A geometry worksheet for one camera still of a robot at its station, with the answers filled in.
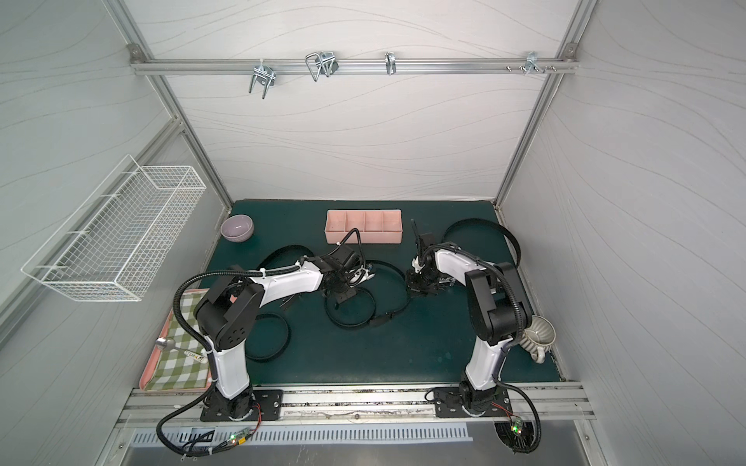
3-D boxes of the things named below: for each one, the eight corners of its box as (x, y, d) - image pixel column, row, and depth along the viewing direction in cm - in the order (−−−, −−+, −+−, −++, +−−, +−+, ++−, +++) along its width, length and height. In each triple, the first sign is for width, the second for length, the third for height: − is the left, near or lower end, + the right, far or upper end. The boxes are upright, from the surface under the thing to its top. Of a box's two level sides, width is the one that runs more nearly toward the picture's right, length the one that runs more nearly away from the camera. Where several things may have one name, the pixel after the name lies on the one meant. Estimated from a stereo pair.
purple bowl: (222, 244, 108) (215, 235, 104) (231, 223, 115) (226, 213, 110) (251, 244, 108) (246, 235, 104) (259, 223, 115) (254, 214, 111)
